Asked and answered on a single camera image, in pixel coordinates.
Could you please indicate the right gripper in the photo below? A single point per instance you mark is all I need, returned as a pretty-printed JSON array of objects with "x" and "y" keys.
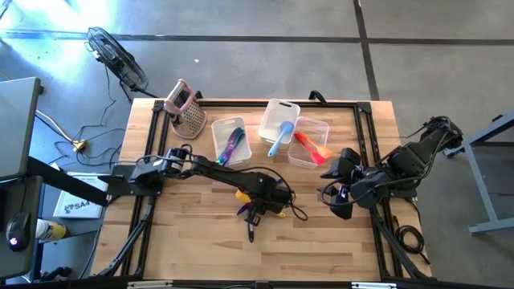
[{"x": 367, "y": 186}]

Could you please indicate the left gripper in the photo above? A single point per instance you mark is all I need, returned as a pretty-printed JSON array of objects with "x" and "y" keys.
[{"x": 271, "y": 196}]

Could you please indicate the yellow silicone spatula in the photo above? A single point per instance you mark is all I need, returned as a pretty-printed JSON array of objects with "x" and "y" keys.
[{"x": 243, "y": 196}]

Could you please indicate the red silicone spatula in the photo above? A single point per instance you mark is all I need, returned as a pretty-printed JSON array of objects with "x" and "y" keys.
[{"x": 317, "y": 158}]

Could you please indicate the light blue silicone spoon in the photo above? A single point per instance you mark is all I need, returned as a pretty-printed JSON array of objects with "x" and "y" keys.
[{"x": 286, "y": 127}]

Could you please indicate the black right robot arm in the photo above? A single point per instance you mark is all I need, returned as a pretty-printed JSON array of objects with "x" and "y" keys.
[{"x": 425, "y": 144}]

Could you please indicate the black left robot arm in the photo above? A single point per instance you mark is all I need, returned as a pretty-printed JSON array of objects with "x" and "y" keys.
[{"x": 217, "y": 170}]

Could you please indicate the clear plastic bin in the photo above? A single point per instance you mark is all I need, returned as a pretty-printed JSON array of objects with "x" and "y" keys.
[{"x": 301, "y": 156}]

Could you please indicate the wide white plastic bin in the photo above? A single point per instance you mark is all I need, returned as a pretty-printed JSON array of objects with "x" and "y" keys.
[{"x": 219, "y": 128}]

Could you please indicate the small white plastic bin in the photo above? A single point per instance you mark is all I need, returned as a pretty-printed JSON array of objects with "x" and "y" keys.
[{"x": 273, "y": 112}]

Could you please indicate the blue-grey metal stand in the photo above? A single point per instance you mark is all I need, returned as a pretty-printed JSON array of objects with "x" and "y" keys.
[{"x": 484, "y": 192}]

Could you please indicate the white printed box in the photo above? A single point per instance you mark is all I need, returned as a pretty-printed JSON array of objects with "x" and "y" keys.
[{"x": 76, "y": 208}]

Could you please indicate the yellow power plug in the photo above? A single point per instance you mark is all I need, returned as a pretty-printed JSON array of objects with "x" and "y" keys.
[{"x": 79, "y": 145}]

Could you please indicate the black support beam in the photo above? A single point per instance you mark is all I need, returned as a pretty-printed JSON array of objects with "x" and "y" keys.
[{"x": 64, "y": 180}]

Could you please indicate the yellow white spray can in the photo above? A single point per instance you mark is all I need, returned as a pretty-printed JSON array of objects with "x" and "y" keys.
[{"x": 52, "y": 230}]

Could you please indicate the black floor fan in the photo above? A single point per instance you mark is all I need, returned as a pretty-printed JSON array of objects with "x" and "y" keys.
[{"x": 120, "y": 64}]

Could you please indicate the black computer mouse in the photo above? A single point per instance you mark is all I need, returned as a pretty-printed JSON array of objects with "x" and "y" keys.
[{"x": 18, "y": 229}]

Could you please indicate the black desk surface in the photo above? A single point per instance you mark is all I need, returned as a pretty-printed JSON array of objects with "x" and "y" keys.
[{"x": 8, "y": 192}]

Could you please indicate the grey desk top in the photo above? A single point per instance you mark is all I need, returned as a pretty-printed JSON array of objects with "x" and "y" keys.
[{"x": 16, "y": 128}]

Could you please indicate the silver metal bracket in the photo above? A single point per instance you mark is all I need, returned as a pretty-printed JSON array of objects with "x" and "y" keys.
[
  {"x": 148, "y": 285},
  {"x": 373, "y": 286}
]

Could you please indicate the black aluminium table frame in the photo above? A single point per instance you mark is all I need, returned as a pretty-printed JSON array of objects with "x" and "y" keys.
[{"x": 241, "y": 103}]

